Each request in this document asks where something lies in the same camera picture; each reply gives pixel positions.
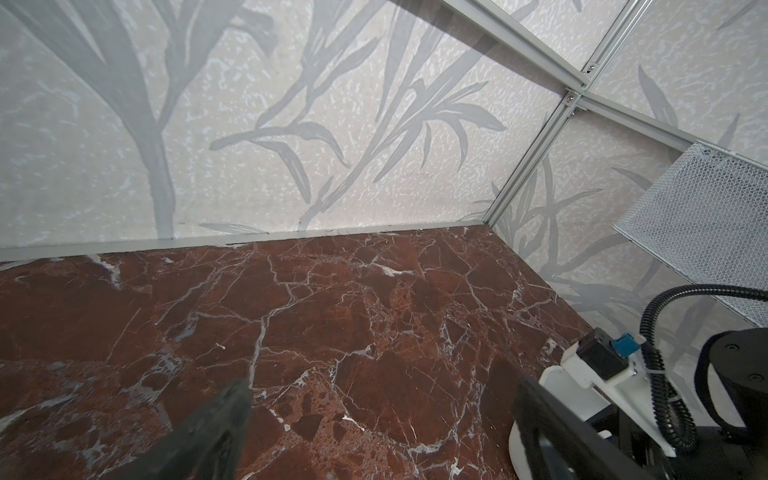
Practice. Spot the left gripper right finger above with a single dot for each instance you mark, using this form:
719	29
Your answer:
558	445

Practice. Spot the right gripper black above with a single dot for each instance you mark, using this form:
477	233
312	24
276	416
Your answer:
730	381

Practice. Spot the white wire mesh basket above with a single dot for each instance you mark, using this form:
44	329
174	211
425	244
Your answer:
705	218

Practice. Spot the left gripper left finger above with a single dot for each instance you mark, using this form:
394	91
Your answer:
207	445

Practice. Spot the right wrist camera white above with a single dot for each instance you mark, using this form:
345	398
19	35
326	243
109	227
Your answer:
603	372

